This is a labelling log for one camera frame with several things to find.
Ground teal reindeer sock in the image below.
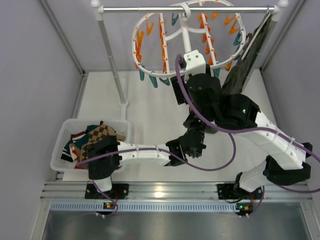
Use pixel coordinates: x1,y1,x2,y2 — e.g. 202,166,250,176
64,124,98,152

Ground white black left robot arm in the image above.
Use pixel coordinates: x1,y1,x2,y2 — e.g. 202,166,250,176
85,113,206,193

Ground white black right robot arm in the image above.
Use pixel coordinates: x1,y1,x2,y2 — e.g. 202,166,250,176
171,62,312,193

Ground white round clip hanger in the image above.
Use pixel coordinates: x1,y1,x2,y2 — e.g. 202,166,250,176
131,0,247,88

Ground olive green hanging garment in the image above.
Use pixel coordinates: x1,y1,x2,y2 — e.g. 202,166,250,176
222,13,272,95

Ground silver clothes rack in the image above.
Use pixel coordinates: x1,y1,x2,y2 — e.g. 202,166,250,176
90,0,289,110

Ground tan sock with maroon stripes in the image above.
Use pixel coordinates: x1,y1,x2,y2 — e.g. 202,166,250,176
71,132,88,142

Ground white plastic laundry basket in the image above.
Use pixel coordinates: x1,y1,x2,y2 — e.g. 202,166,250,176
50,118,131,173

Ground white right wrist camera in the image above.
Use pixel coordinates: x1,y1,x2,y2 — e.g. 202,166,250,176
183,50,206,84

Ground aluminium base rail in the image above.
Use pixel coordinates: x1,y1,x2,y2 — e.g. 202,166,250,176
40,181,313,202

